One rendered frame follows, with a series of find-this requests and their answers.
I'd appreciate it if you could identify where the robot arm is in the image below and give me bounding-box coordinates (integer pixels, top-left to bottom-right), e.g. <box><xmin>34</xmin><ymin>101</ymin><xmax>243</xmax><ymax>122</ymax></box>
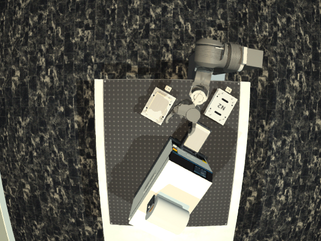
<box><xmin>189</xmin><ymin>39</ymin><xmax>248</xmax><ymax>104</ymax></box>

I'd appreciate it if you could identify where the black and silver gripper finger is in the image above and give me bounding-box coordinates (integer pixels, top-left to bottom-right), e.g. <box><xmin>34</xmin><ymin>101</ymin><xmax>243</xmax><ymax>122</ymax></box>
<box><xmin>165</xmin><ymin>104</ymin><xmax>178</xmax><ymax>123</ymax></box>
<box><xmin>188</xmin><ymin>121</ymin><xmax>198</xmax><ymax>136</ymax></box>

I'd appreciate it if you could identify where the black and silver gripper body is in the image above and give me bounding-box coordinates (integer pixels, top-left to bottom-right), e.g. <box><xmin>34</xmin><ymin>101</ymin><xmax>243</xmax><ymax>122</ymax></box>
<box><xmin>177</xmin><ymin>93</ymin><xmax>203</xmax><ymax>122</ymax></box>

